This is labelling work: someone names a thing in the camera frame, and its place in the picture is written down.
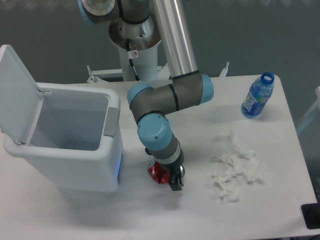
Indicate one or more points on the crumpled white tissue paper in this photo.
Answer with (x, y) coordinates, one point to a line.
(241, 161)

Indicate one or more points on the white frame at right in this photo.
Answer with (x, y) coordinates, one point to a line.
(310, 114)

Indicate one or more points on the blue plastic drink bottle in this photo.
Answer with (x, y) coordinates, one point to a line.
(259, 93)

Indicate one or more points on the white trash bin lid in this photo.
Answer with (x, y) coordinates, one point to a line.
(21, 99)

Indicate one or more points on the black device at edge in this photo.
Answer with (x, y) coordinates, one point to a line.
(311, 215)

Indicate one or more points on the white trash bin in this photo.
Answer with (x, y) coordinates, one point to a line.
(76, 142)

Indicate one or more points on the crushed red soda can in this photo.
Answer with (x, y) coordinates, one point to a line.
(160, 173)

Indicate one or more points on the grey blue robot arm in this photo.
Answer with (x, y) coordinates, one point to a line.
(151, 101)

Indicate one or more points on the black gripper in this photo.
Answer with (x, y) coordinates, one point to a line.
(173, 174)

